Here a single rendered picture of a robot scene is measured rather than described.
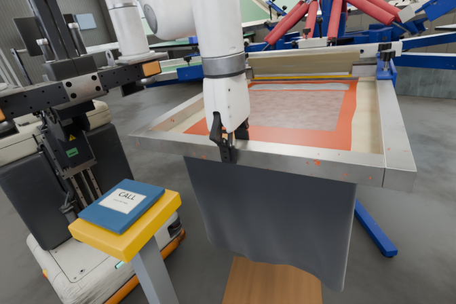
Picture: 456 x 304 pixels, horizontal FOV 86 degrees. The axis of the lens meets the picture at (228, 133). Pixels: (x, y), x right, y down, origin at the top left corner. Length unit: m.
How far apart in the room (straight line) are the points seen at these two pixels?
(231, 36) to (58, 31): 0.58
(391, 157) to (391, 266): 1.18
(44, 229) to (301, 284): 1.26
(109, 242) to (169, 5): 0.37
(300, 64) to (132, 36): 0.60
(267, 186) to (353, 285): 0.96
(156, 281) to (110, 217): 0.19
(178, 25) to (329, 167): 0.34
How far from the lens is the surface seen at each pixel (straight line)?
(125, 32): 0.92
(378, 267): 1.58
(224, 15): 0.40
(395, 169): 0.43
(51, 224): 1.53
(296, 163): 0.44
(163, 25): 0.44
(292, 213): 0.65
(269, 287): 1.41
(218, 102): 0.41
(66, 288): 1.41
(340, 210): 0.61
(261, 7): 2.60
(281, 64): 1.00
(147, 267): 0.52
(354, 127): 0.62
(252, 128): 0.63
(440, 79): 3.86
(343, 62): 0.96
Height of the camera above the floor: 1.22
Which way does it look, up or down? 25 degrees down
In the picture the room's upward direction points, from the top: 9 degrees counter-clockwise
